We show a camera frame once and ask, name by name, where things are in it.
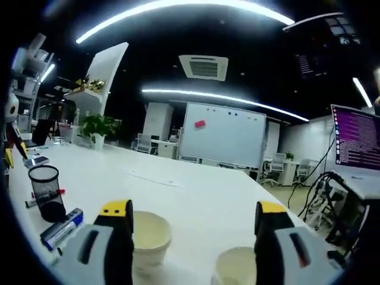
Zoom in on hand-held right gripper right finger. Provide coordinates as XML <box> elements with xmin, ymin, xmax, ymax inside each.
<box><xmin>254</xmin><ymin>201</ymin><xmax>345</xmax><ymax>285</ymax></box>

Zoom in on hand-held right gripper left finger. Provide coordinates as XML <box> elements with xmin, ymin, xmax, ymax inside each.
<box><xmin>58</xmin><ymin>199</ymin><xmax>135</xmax><ymax>285</ymax></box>

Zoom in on blue whiteboard marker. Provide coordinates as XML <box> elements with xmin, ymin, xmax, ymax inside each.
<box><xmin>40</xmin><ymin>207</ymin><xmax>84</xmax><ymax>251</ymax></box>

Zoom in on white paper cup green print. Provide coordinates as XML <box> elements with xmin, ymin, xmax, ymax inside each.
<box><xmin>211</xmin><ymin>246</ymin><xmax>258</xmax><ymax>285</ymax></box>
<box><xmin>132</xmin><ymin>210</ymin><xmax>173</xmax><ymax>267</ymax></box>

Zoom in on red whiteboard marker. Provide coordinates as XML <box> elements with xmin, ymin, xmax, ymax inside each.
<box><xmin>30</xmin><ymin>188</ymin><xmax>65</xmax><ymax>199</ymax></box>

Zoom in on black mesh pen holder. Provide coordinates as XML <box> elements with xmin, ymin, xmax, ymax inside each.
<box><xmin>28</xmin><ymin>164</ymin><xmax>68</xmax><ymax>223</ymax></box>

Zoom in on whiteboard on stand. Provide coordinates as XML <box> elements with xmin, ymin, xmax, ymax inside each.
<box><xmin>179</xmin><ymin>102</ymin><xmax>267</xmax><ymax>170</ymax></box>

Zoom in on black open laptop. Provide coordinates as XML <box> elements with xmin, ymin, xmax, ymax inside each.
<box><xmin>23</xmin><ymin>118</ymin><xmax>51</xmax><ymax>148</ymax></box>

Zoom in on smartphone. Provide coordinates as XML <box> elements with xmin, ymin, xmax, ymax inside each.
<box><xmin>23</xmin><ymin>156</ymin><xmax>50</xmax><ymax>169</ymax></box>

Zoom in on grey metal storage rack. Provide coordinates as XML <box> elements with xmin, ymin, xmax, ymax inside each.
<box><xmin>10</xmin><ymin>32</ymin><xmax>56</xmax><ymax>140</ymax></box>

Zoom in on black tripod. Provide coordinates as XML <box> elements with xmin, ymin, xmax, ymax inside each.
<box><xmin>49</xmin><ymin>100</ymin><xmax>62</xmax><ymax>137</ymax></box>

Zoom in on small white tube light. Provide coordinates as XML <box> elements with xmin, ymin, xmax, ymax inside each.
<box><xmin>40</xmin><ymin>64</ymin><xmax>56</xmax><ymax>83</ymax></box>

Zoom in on potted green plant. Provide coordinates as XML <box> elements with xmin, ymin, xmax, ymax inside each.
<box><xmin>80</xmin><ymin>114</ymin><xmax>119</xmax><ymax>151</ymax></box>

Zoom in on gold ornaments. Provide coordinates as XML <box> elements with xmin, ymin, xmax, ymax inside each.
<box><xmin>72</xmin><ymin>77</ymin><xmax>105</xmax><ymax>91</ymax></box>

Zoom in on white office desk cluster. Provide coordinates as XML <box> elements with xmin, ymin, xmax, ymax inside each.
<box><xmin>261</xmin><ymin>151</ymin><xmax>320</xmax><ymax>186</ymax></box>
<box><xmin>135</xmin><ymin>132</ymin><xmax>180</xmax><ymax>158</ymax></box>

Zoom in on white curved display stand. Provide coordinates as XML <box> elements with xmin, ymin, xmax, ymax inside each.
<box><xmin>65</xmin><ymin>41</ymin><xmax>129</xmax><ymax>119</ymax></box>

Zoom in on purple screen laptop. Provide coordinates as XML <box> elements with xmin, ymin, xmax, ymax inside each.
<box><xmin>330</xmin><ymin>103</ymin><xmax>380</xmax><ymax>198</ymax></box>

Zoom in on white tall cabinet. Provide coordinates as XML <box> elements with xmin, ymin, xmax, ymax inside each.
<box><xmin>142</xmin><ymin>102</ymin><xmax>175</xmax><ymax>143</ymax></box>

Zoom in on ceiling air conditioner vent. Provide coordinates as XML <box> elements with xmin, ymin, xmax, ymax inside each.
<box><xmin>178</xmin><ymin>54</ymin><xmax>229</xmax><ymax>81</ymax></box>

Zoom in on black cable bundle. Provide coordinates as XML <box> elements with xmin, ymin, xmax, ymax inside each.
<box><xmin>296</xmin><ymin>171</ymin><xmax>347</xmax><ymax>235</ymax></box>

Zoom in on wall mounted dark monitor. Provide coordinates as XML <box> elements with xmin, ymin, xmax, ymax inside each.
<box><xmin>293</xmin><ymin>16</ymin><xmax>362</xmax><ymax>80</ymax></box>

